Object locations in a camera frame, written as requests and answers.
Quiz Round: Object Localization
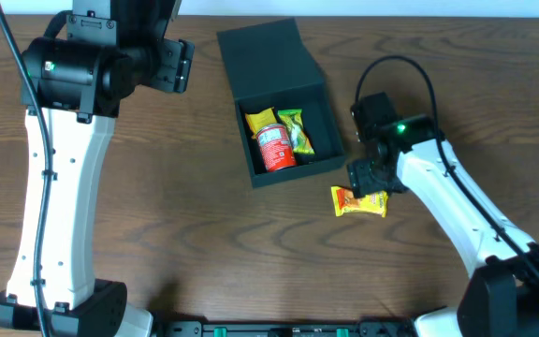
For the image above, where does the green yellow snack packet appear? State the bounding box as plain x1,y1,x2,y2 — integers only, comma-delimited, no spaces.
277,109,315,155

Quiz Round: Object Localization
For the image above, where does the black open gift box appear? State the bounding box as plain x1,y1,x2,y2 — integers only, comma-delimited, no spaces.
217,19,346,188

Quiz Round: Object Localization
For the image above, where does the red cylindrical can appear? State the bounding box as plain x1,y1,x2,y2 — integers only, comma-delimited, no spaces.
255,124,297,172

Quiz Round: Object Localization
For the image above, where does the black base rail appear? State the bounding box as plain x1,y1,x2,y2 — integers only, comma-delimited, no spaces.
151,314,417,337

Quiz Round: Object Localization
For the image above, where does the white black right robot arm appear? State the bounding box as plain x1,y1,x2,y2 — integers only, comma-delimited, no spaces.
348,114,539,336

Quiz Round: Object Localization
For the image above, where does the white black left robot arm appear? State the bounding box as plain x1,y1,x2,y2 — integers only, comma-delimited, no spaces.
0,0,195,336

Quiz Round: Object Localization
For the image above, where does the yellow orange biscuit packet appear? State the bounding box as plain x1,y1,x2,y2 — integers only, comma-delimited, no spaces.
330,186,388,217

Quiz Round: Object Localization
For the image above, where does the small yellow snack packet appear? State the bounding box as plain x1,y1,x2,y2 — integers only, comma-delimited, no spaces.
245,108,277,139

